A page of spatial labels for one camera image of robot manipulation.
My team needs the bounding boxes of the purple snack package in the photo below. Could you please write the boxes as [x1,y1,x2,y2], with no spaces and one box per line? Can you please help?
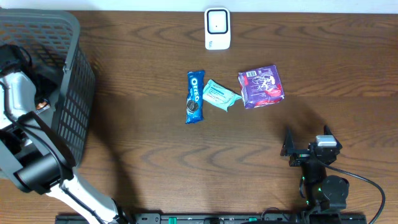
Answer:
[238,65,285,109]

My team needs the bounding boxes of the mint green wipes pack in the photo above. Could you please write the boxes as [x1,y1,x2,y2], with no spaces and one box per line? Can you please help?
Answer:
[203,80,242,112]

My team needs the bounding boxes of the blue Oreo cookie pack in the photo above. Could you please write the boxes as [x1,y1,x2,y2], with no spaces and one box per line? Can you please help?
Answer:
[185,70,205,124]

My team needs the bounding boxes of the orange snack packet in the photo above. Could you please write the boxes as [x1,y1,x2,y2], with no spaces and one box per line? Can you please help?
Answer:
[36,100,50,110]

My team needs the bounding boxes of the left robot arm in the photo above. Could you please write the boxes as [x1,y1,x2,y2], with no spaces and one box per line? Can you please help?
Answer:
[1,44,134,223]

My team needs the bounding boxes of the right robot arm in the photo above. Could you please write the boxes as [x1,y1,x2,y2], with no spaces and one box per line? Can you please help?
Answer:
[281,126,349,223]

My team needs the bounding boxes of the grey plastic mesh basket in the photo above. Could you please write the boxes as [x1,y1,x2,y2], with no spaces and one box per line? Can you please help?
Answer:
[1,9,95,164]

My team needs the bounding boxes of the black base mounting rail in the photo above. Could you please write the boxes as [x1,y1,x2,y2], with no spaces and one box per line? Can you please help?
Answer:
[55,212,368,224]

